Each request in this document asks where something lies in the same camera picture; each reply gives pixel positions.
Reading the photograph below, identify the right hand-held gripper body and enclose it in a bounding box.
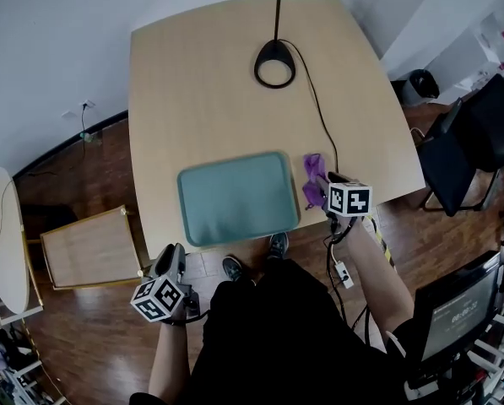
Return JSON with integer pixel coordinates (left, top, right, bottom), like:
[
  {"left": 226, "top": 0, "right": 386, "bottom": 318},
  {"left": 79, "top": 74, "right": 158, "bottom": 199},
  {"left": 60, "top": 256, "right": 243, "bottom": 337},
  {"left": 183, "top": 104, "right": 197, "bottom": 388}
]
[{"left": 323, "top": 170, "right": 374, "bottom": 229}]

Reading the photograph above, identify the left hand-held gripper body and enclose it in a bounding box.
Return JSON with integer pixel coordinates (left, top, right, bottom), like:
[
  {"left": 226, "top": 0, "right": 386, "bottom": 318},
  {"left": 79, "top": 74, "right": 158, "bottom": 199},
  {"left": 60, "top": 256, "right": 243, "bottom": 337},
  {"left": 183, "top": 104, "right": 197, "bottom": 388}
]
[{"left": 130, "top": 243, "right": 200, "bottom": 325}]

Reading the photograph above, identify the purple cloth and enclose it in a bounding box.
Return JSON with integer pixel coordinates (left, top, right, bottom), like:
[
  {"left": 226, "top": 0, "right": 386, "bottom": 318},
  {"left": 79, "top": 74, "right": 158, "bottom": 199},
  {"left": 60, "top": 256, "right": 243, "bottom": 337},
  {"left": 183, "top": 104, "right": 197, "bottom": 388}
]
[{"left": 301, "top": 153, "right": 331, "bottom": 211}]

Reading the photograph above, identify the teal green tray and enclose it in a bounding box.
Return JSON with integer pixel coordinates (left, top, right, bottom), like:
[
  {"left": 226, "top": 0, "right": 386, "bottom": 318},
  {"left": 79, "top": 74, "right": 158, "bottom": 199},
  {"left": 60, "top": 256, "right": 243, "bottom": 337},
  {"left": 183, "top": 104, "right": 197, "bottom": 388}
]
[{"left": 176, "top": 150, "right": 302, "bottom": 249}]

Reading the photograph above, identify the person's right forearm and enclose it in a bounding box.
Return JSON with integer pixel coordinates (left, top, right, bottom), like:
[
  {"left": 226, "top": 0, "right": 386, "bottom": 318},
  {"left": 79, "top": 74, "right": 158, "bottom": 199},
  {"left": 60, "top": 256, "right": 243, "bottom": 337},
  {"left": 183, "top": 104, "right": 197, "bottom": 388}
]
[{"left": 343, "top": 217, "right": 417, "bottom": 342}]

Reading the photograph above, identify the person's left forearm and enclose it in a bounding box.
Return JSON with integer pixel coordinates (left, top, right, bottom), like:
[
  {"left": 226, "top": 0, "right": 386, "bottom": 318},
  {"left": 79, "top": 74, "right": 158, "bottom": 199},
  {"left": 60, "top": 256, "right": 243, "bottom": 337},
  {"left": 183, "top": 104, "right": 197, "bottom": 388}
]
[{"left": 149, "top": 321, "right": 192, "bottom": 400}]

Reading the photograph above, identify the yellow black striped tape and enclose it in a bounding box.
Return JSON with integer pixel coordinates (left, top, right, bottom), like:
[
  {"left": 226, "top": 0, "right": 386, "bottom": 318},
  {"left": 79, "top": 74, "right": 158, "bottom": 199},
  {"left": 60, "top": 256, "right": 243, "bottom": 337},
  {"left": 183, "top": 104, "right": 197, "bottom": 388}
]
[{"left": 363, "top": 207, "right": 398, "bottom": 274}]

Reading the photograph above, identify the person's right grey shoe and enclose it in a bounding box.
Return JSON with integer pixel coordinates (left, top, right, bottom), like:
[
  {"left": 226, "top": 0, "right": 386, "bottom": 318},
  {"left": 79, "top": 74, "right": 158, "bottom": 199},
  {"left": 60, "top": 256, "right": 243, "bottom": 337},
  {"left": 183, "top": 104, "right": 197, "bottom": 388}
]
[{"left": 268, "top": 232, "right": 290, "bottom": 262}]

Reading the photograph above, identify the person's grey shoe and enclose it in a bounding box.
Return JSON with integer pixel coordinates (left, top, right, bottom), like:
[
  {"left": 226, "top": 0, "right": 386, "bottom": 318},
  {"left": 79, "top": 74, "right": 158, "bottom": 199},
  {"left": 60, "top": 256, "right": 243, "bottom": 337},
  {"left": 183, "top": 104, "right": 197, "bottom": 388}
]
[
  {"left": 221, "top": 255, "right": 247, "bottom": 284},
  {"left": 268, "top": 232, "right": 290, "bottom": 262}
]

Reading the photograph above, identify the white power strip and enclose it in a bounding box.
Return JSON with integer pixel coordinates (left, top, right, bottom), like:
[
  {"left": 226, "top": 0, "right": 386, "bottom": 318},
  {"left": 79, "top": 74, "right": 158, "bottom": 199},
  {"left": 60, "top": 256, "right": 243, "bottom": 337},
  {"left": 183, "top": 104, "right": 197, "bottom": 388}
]
[{"left": 333, "top": 261, "right": 355, "bottom": 289}]

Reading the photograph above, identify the person's left grey shoe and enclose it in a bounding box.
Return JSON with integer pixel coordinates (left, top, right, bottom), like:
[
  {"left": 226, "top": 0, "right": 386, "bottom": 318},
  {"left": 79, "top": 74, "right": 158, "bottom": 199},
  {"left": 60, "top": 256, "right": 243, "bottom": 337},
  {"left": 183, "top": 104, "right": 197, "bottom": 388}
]
[{"left": 221, "top": 255, "right": 247, "bottom": 284}]

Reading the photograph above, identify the black folding chair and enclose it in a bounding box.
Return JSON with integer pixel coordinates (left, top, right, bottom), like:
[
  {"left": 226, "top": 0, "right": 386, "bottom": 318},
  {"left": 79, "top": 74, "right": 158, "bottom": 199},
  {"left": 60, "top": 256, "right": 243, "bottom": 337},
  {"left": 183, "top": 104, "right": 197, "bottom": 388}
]
[{"left": 415, "top": 73, "right": 504, "bottom": 219}]

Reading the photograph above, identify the person's black clothing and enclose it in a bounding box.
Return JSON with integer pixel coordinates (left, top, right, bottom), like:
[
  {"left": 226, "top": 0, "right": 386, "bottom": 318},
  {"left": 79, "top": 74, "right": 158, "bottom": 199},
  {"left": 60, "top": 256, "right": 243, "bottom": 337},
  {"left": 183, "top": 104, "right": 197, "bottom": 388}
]
[{"left": 127, "top": 258, "right": 424, "bottom": 405}]

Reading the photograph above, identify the grey bin with black bag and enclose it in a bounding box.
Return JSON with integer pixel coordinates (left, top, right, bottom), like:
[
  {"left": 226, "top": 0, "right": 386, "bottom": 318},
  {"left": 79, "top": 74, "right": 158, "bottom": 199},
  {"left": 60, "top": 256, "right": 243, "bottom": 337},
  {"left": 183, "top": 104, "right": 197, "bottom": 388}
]
[{"left": 402, "top": 68, "right": 441, "bottom": 107}]

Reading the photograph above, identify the black desk lamp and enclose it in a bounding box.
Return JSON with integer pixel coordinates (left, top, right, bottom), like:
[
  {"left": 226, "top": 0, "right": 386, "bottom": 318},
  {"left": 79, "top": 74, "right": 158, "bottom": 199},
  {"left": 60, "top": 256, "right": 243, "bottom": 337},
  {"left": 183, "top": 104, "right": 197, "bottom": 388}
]
[{"left": 243, "top": 0, "right": 322, "bottom": 89}]

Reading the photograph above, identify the black computer monitor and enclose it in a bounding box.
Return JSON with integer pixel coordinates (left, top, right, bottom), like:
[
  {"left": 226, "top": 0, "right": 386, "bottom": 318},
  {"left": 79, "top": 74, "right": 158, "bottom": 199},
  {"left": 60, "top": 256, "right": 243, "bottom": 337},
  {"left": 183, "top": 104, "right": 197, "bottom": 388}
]
[{"left": 405, "top": 250, "right": 504, "bottom": 390}]

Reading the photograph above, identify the round white table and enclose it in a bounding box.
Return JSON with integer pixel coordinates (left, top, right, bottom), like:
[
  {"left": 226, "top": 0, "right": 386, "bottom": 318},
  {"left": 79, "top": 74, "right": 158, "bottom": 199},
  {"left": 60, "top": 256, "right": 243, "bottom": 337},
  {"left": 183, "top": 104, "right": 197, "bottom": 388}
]
[{"left": 0, "top": 166, "right": 31, "bottom": 316}]

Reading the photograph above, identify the white shelf unit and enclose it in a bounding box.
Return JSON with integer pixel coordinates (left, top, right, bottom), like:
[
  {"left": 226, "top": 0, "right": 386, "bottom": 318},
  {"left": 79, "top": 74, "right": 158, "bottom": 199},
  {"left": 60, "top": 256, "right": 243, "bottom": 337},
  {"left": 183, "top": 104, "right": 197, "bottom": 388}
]
[{"left": 466, "top": 0, "right": 504, "bottom": 88}]

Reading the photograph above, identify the black lamp cable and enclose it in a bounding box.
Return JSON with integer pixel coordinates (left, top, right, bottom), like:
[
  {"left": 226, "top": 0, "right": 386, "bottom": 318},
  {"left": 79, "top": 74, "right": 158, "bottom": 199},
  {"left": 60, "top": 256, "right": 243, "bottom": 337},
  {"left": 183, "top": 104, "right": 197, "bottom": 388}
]
[{"left": 284, "top": 39, "right": 341, "bottom": 174}]

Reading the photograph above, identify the wooden cart with gold frame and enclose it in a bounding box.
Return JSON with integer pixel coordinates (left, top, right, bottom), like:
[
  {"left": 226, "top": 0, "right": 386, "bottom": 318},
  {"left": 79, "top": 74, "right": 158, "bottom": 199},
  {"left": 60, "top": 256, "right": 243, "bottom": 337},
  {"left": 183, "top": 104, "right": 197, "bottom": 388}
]
[{"left": 39, "top": 205, "right": 145, "bottom": 291}]

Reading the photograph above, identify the black floor cable bundle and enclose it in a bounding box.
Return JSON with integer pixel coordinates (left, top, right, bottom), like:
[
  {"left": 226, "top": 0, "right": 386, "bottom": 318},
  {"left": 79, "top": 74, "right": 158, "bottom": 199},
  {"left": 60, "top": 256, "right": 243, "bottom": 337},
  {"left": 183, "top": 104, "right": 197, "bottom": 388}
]
[{"left": 326, "top": 233, "right": 373, "bottom": 346}]

